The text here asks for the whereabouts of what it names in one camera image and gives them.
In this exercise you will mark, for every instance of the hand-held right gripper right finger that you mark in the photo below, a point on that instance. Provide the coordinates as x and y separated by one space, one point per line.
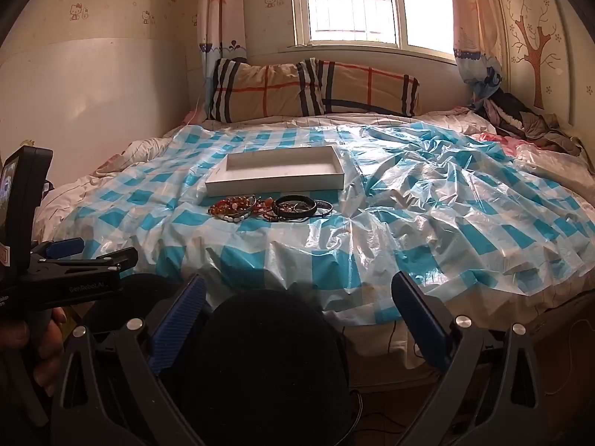
420 318

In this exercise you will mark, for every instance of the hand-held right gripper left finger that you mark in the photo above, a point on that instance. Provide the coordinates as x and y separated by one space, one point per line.
179 320

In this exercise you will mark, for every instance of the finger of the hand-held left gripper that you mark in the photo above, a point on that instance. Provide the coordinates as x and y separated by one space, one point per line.
65 247
111 260

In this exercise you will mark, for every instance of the thin black bangle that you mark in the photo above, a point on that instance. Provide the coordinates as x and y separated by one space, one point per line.
327 204

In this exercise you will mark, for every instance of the wide black bangle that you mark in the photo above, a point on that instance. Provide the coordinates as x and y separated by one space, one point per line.
276 205

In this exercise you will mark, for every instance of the white cardboard box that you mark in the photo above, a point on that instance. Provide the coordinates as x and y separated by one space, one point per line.
279 167

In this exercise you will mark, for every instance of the person's left hand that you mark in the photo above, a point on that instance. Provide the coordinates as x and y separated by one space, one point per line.
46 344

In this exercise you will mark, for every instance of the white quilt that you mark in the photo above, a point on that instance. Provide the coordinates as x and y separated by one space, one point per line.
74 195

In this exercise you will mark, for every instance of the blue checkered plastic sheet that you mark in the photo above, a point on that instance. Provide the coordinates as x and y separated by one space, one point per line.
418 223

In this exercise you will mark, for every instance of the white board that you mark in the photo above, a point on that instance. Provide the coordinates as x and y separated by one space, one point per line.
93 102

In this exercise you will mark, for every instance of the pink cloth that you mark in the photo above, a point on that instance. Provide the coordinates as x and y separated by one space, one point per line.
194 115

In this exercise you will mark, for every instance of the pile of clothes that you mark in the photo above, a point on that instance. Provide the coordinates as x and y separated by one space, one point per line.
525 121

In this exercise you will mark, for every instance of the plaid pillow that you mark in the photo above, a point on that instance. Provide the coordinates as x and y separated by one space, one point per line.
260 88
367 88

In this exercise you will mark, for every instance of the patterned curtain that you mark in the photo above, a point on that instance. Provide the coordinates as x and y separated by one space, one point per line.
479 32
221 9

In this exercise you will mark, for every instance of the window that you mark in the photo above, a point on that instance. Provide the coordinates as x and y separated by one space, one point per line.
353 4

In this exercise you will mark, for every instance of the tree wall sticker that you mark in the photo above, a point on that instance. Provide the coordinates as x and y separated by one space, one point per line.
534 55

